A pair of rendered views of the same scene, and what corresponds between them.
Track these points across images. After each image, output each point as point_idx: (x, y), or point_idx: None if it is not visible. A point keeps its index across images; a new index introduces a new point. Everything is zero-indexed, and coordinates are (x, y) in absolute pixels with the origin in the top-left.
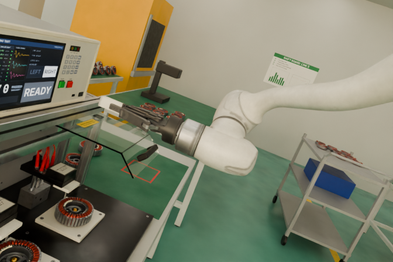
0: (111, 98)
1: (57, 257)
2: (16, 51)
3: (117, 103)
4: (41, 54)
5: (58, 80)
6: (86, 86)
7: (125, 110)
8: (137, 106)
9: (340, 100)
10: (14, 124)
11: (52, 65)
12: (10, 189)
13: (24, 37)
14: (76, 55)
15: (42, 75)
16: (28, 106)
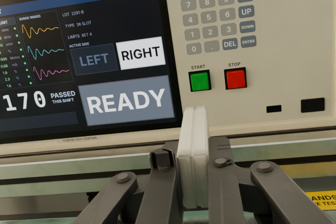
0: (202, 118)
1: None
2: (24, 25)
3: (178, 143)
4: (91, 17)
5: (183, 72)
6: (333, 79)
7: (98, 194)
8: (290, 181)
9: None
10: (56, 168)
11: (140, 38)
12: None
13: None
14: None
15: (119, 65)
16: (117, 134)
